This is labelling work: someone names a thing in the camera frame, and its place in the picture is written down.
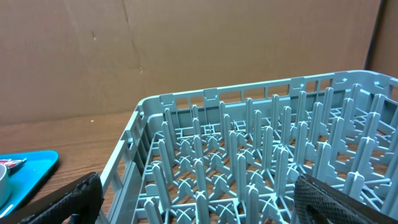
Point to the red snack wrapper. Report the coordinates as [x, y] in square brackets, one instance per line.
[13, 163]

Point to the teal serving tray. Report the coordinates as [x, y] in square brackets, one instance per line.
[26, 179]

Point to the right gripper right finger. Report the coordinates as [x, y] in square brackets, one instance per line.
[317, 202]

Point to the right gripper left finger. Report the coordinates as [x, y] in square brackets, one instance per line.
[77, 202]

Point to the grey dishwasher rack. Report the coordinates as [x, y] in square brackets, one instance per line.
[232, 154]

